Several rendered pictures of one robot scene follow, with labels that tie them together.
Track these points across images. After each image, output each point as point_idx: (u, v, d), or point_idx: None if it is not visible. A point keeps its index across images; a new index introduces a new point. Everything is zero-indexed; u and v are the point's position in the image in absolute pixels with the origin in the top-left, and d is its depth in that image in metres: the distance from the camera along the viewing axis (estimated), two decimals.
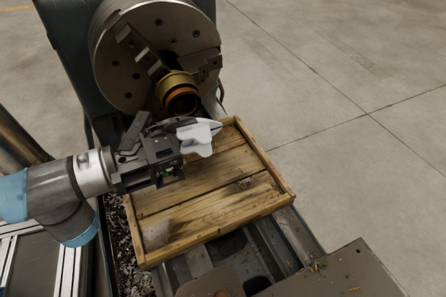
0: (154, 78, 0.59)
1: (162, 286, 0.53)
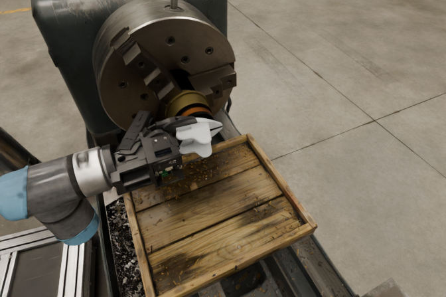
0: (165, 101, 0.54)
1: None
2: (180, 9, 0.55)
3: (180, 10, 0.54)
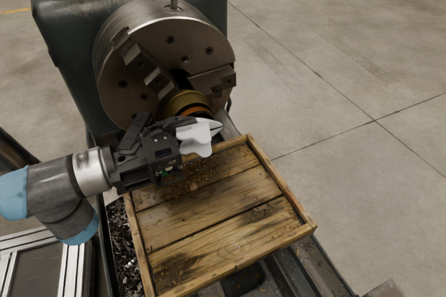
0: (165, 101, 0.54)
1: None
2: (168, 10, 0.53)
3: (166, 9, 0.53)
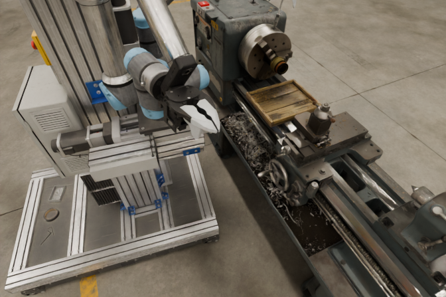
0: (271, 60, 1.58)
1: (277, 132, 1.53)
2: (271, 28, 1.58)
3: (271, 28, 1.58)
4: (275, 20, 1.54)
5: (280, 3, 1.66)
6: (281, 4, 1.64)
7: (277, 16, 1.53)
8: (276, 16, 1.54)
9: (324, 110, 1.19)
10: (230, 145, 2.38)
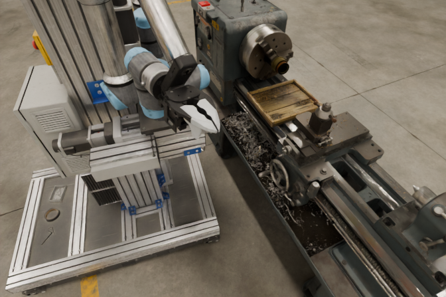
0: (271, 60, 1.58)
1: (278, 132, 1.53)
2: (272, 28, 1.57)
3: (272, 28, 1.58)
4: None
5: None
6: None
7: None
8: None
9: (326, 110, 1.19)
10: (231, 145, 2.38)
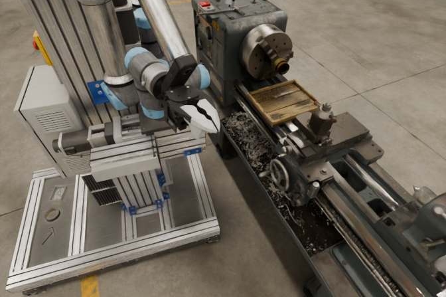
0: (271, 60, 1.58)
1: (278, 132, 1.53)
2: (272, 28, 1.58)
3: (272, 28, 1.58)
4: (237, 8, 1.69)
5: (207, 12, 1.66)
6: (210, 12, 1.68)
7: None
8: (234, 7, 1.70)
9: (326, 110, 1.19)
10: (231, 145, 2.38)
